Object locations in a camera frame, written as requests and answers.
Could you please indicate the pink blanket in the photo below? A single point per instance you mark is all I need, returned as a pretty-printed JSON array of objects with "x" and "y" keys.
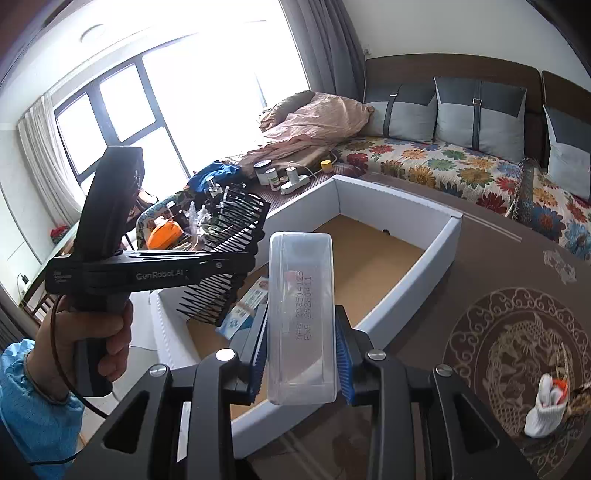
[{"x": 304, "y": 129}]

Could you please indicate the brown wooden headboard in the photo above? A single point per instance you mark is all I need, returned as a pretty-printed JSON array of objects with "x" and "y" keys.
[{"x": 461, "y": 67}]

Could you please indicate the blue white paper packet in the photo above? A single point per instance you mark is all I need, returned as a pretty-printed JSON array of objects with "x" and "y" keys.
[{"x": 240, "y": 314}]

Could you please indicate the red cloth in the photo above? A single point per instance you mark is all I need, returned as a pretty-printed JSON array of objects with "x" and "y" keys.
[{"x": 58, "y": 234}]

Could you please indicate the floral bed cover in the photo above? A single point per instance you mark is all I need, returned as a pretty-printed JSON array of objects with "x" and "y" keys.
[{"x": 443, "y": 161}]

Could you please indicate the blue cloth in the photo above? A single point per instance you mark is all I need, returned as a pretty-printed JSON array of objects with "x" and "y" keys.
[{"x": 212, "y": 177}]

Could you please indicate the white bottle green label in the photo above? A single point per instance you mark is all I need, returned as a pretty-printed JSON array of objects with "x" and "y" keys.
[{"x": 273, "y": 179}]

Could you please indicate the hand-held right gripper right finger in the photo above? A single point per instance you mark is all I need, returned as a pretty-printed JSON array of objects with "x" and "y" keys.
[{"x": 345, "y": 369}]

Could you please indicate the brown patterned tablecloth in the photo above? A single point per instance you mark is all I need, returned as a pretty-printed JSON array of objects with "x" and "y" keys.
[{"x": 485, "y": 286}]

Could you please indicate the round ceiling light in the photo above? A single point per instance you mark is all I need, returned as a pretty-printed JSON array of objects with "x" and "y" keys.
[{"x": 93, "y": 33}]

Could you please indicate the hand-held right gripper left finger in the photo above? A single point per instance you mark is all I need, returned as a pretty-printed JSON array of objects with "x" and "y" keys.
[{"x": 256, "y": 369}]

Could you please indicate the black lid jar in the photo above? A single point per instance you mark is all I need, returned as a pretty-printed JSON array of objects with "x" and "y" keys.
[{"x": 263, "y": 171}]

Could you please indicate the white curtain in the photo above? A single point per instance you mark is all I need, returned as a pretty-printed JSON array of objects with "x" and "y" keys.
[{"x": 46, "y": 152}]

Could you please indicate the grey curtain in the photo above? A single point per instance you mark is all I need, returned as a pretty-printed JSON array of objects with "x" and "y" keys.
[{"x": 328, "y": 41}]

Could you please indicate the orange plastic object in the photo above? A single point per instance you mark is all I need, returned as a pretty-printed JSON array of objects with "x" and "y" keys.
[{"x": 164, "y": 233}]

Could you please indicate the person's left hand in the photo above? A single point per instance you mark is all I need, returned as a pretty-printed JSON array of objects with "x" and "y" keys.
[{"x": 51, "y": 355}]

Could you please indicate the person's left forearm blue sleeve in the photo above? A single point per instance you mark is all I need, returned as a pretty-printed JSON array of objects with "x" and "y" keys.
[{"x": 27, "y": 415}]

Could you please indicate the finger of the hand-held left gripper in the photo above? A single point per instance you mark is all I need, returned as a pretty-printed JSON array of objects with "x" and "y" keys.
[
  {"x": 240, "y": 217},
  {"x": 207, "y": 300}
]

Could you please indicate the white power strip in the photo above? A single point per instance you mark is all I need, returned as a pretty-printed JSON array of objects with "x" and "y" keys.
[{"x": 295, "y": 184}]

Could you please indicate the black framed window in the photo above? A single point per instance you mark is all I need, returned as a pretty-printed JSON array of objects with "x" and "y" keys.
[{"x": 120, "y": 110}]

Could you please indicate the clear plastic rectangular box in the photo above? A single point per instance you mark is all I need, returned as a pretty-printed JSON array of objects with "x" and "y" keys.
[{"x": 301, "y": 323}]

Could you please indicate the white cardboard box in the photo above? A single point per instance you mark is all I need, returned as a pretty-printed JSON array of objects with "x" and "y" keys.
[{"x": 438, "y": 249}]

